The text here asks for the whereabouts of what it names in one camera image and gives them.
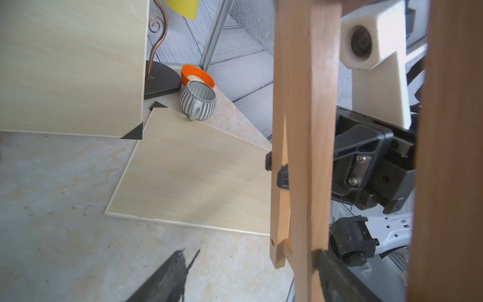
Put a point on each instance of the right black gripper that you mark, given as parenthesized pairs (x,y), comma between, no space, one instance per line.
(307,172)

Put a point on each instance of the grey striped ceramic mug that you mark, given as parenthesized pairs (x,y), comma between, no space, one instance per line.
(198,101)

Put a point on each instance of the brown metal scroll stand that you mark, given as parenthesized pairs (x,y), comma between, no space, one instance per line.
(160,79)

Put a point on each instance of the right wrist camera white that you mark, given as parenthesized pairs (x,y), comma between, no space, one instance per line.
(373,47)

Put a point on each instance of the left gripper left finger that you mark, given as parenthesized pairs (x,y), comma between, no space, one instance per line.
(168,282)

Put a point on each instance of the light wooden canvas board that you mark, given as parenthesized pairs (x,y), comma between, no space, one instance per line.
(192,174)
(73,67)

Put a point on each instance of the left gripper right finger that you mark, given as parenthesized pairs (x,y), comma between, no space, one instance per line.
(338,283)

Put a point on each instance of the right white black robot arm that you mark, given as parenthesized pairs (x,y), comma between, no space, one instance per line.
(381,234)

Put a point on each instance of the orange bowl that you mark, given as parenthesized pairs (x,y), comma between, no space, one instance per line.
(193,73)

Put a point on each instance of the right aluminium frame post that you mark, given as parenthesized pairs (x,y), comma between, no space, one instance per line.
(221,15)

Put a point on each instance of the yellow plastic goblet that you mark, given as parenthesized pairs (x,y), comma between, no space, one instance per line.
(185,8)

